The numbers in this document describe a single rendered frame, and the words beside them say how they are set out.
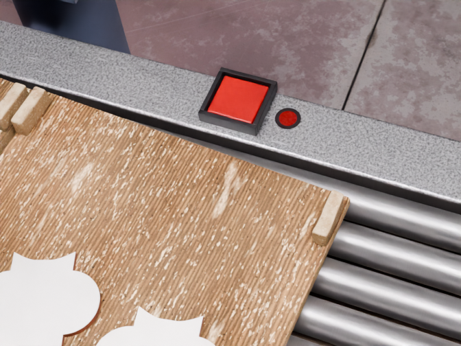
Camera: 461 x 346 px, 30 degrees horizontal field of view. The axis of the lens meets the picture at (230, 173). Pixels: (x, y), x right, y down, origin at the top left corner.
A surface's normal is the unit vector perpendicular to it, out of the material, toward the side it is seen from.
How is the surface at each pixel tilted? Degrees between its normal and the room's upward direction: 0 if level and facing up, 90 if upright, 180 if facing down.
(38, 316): 0
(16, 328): 0
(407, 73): 0
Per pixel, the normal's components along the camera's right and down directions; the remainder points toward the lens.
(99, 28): 0.72, 0.55
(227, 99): -0.09, -0.53
